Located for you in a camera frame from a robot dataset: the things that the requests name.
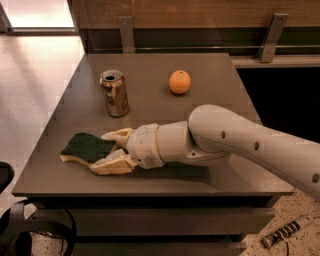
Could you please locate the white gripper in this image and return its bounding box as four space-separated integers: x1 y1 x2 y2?
89 123 164 175

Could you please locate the green and yellow sponge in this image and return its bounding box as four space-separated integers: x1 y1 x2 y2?
60 133 115 167

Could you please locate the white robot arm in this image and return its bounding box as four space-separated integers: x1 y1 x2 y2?
90 105 320 199

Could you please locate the gold soda can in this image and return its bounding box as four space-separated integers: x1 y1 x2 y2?
100 69 130 117

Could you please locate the orange fruit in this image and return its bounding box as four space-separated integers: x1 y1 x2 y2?
169 70 191 95

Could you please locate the grey table with drawers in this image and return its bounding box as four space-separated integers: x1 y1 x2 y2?
13 54 293 256

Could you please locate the black chair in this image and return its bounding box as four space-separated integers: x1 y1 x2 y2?
0 161 77 256

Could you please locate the white power strip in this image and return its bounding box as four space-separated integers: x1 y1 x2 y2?
261 215 314 249

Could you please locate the left metal bracket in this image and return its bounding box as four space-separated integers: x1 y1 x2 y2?
118 16 136 54

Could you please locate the metal bracket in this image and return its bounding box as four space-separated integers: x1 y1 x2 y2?
258 13 288 63
118 16 136 54

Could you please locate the right metal bracket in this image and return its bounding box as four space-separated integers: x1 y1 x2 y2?
258 13 288 63

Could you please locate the black power cable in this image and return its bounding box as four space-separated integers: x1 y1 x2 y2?
278 231 290 256

